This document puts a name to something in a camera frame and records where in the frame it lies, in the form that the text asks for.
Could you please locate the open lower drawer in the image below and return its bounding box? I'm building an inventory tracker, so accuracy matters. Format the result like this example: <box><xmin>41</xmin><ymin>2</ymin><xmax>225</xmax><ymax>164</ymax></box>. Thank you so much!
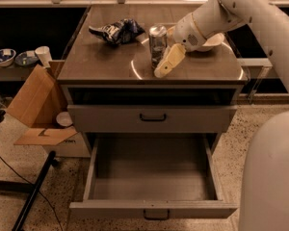
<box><xmin>70</xmin><ymin>134</ymin><xmax>237</xmax><ymax>220</ymax></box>

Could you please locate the closed upper drawer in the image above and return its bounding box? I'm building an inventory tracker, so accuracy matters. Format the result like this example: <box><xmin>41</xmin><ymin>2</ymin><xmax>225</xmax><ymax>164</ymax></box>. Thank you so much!
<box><xmin>67</xmin><ymin>105</ymin><xmax>236</xmax><ymax>133</ymax></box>

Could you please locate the small white bowl in box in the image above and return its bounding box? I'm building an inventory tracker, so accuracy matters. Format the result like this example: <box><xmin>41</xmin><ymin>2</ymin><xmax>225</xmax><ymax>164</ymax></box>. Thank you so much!
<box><xmin>56</xmin><ymin>112</ymin><xmax>73</xmax><ymax>127</ymax></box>

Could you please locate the black pole stand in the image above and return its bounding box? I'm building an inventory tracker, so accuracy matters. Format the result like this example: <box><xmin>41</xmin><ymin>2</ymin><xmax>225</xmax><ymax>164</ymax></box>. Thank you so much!
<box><xmin>0</xmin><ymin>151</ymin><xmax>58</xmax><ymax>231</ymax></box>

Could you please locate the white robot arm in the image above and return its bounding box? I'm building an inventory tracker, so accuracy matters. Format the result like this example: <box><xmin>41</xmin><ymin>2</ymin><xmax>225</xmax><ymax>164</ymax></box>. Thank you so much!
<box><xmin>154</xmin><ymin>0</ymin><xmax>289</xmax><ymax>231</ymax></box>

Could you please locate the white paper bowl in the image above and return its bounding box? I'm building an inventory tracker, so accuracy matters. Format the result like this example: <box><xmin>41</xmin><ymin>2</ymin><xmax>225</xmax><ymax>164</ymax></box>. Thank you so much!
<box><xmin>167</xmin><ymin>25</ymin><xmax>225</xmax><ymax>53</ymax></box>

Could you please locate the grey drawer cabinet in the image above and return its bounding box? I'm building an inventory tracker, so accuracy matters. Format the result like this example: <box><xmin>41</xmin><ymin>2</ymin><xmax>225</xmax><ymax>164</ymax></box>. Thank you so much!
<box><xmin>56</xmin><ymin>4</ymin><xmax>249</xmax><ymax>161</ymax></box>

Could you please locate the open cardboard box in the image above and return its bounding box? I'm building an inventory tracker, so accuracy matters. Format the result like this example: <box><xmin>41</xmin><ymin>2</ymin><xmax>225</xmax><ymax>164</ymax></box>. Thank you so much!
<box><xmin>7</xmin><ymin>65</ymin><xmax>91</xmax><ymax>158</ymax></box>

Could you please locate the silver redbull can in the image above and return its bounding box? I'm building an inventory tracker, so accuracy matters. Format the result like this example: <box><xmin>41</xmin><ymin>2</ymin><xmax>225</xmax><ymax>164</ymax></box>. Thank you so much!
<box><xmin>148</xmin><ymin>24</ymin><xmax>167</xmax><ymax>68</ymax></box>

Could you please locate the black floor cable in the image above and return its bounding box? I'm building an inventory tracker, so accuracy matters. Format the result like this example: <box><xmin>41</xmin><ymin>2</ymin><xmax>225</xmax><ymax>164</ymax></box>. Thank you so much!
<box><xmin>0</xmin><ymin>144</ymin><xmax>65</xmax><ymax>231</ymax></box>

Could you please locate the blue crumpled chip bag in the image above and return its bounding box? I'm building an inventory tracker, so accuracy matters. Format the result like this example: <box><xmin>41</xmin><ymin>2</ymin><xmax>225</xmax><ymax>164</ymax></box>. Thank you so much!
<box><xmin>89</xmin><ymin>18</ymin><xmax>145</xmax><ymax>45</ymax></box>

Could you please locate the white paper cup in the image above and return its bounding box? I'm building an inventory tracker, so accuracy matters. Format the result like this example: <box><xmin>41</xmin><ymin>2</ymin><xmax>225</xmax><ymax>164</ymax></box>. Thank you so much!
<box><xmin>35</xmin><ymin>46</ymin><xmax>52</xmax><ymax>66</ymax></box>

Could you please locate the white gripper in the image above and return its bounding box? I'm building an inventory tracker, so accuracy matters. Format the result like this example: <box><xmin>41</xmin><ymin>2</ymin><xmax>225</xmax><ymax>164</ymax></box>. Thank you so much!
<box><xmin>154</xmin><ymin>13</ymin><xmax>206</xmax><ymax>78</ymax></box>

